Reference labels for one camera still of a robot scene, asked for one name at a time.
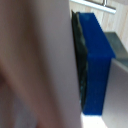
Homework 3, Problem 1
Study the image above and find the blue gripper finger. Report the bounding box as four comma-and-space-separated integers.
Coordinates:
70, 10, 117, 117

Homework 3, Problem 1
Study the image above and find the brown drawer with plain handle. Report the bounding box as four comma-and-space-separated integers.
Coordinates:
69, 0, 128, 34

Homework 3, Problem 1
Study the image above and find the dark brown drawer cabinet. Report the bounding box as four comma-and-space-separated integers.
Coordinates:
0, 0, 128, 128

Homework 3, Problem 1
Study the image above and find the plain silver drawer handle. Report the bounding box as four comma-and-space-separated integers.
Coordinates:
79, 0, 118, 15

